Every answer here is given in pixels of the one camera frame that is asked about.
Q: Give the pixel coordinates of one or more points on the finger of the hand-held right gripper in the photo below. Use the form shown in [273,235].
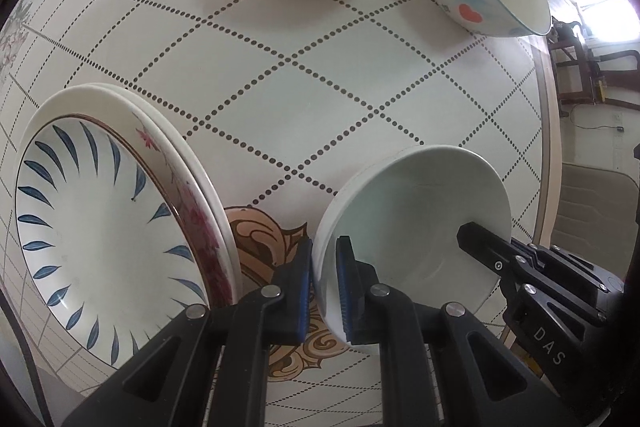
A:
[485,247]
[545,342]

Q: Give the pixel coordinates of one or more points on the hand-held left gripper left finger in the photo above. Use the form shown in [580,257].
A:
[303,307]

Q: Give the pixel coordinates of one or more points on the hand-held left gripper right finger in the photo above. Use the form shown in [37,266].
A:
[344,297]

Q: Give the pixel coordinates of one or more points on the plain white bowl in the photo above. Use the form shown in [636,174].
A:
[415,207]

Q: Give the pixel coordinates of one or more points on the grey floral white plate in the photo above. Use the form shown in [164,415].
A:
[220,227]

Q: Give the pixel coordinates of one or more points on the pink floral white plate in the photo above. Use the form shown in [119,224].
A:
[200,237]

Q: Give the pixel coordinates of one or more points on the blue leaf pattern plate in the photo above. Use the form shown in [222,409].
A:
[100,232]

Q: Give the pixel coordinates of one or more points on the dark wooden chair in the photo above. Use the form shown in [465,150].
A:
[575,57]

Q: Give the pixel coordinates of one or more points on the diamond patterned floral tablecloth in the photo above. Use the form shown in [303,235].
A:
[300,82]

